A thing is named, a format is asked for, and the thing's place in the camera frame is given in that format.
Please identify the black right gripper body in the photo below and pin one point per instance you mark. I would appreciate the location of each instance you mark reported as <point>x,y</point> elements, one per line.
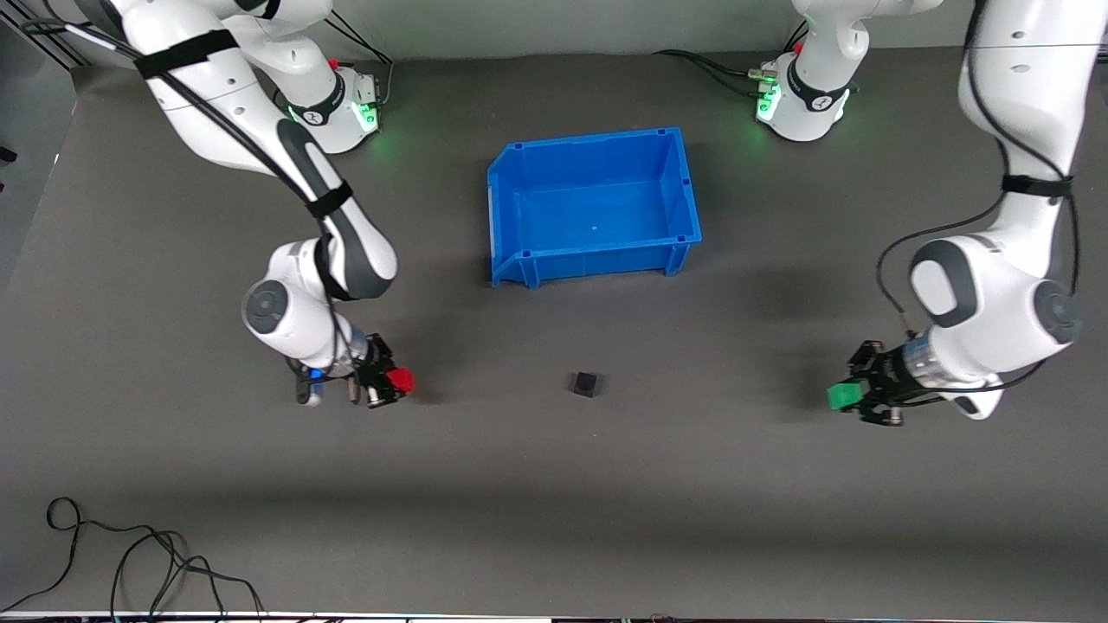
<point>376,370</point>

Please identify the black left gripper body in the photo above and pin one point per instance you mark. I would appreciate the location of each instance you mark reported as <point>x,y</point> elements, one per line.
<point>882,377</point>

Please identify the red cube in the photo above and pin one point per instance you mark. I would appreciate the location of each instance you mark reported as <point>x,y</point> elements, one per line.
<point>401,381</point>

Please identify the green cube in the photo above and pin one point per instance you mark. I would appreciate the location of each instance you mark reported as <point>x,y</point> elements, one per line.
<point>843,397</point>

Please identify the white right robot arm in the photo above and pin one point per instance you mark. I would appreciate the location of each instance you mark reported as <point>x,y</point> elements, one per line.
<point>208,95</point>

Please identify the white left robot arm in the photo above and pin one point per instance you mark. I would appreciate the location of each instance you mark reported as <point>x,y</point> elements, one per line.
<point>995,294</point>

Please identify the black cube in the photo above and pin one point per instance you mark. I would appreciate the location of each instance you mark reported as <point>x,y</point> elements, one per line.
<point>585,384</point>

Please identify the blue plastic storage bin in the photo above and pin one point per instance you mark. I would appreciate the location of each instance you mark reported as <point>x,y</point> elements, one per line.
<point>597,216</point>

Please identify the black frame rail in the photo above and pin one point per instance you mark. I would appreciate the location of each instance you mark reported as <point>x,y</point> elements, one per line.
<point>52,50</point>

